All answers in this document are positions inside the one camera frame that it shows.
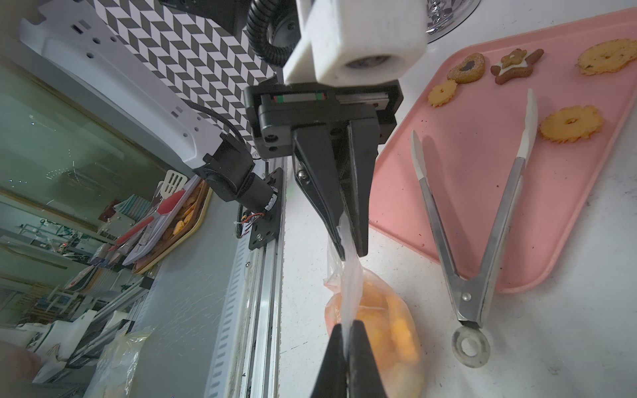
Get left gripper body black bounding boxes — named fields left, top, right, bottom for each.
left=243, top=81, right=403, bottom=159

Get pink plastic tray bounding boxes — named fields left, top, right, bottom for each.
left=369, top=8, right=636, bottom=294

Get round cookie top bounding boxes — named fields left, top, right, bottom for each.
left=577, top=39, right=636, bottom=76

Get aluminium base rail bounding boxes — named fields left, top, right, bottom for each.
left=204, top=160, right=286, bottom=397

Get crumpled plastic bag outside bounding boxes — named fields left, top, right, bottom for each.
left=84, top=328, right=154, bottom=398

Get yellow cookies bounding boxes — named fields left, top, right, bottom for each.
left=356, top=270, right=425, bottom=397

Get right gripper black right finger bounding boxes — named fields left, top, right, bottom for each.
left=347, top=320, right=388, bottom=398

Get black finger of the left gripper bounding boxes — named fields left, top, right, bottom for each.
left=346, top=118, right=380, bottom=257
left=292, top=125, right=346, bottom=260

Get star iced cookie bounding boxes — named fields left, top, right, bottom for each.
left=490, top=48, right=544, bottom=86

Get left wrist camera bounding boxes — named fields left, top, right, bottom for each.
left=282, top=0, right=428, bottom=87

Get clear resealable bag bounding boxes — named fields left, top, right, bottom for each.
left=323, top=214, right=425, bottom=397

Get round cookie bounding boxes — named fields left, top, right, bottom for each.
left=577, top=39, right=636, bottom=76
left=539, top=105, right=605, bottom=144
left=427, top=80, right=458, bottom=108

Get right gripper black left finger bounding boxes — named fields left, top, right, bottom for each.
left=310, top=324, right=348, bottom=398

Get tray of utensils outside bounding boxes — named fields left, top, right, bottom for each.
left=90, top=177, right=213, bottom=275

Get heart chocolate cookie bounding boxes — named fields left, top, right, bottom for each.
left=447, top=53, right=486, bottom=84

